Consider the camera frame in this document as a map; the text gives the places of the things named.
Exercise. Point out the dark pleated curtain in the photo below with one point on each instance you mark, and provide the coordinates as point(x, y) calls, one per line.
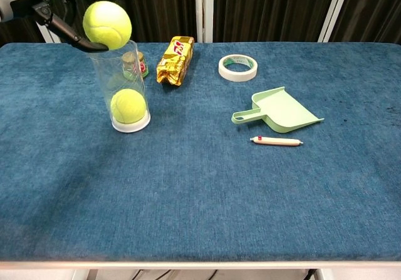
point(156, 10)

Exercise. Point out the plain yellow tennis ball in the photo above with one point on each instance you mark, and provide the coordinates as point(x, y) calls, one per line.
point(106, 23)

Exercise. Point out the white tape roll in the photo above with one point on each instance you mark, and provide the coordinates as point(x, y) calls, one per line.
point(233, 74)

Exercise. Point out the pink wrapped sausage stick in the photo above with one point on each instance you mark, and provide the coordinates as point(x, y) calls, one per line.
point(275, 141)

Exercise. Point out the blue table cloth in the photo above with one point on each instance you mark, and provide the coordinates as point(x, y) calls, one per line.
point(219, 198)

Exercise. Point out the light green plastic dustpan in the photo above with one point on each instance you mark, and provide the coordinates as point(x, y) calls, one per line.
point(282, 111)

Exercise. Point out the white slanted frame post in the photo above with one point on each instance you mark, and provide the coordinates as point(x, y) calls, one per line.
point(50, 35)
point(333, 13)

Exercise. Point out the clear plastic tube container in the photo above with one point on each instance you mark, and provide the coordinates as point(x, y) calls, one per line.
point(131, 127)

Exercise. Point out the small jar with green label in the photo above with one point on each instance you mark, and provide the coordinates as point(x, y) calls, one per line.
point(142, 68)

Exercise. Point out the yellow tennis ball with print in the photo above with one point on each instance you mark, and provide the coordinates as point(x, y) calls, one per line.
point(128, 106)

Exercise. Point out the white upright frame post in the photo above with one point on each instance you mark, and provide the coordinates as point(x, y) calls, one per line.
point(204, 10)

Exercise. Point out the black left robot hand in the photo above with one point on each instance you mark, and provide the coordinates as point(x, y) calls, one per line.
point(62, 28)

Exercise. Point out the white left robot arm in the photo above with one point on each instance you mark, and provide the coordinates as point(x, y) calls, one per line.
point(4, 10)

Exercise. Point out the gold foil snack package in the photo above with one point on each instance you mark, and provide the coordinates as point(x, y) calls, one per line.
point(175, 62)

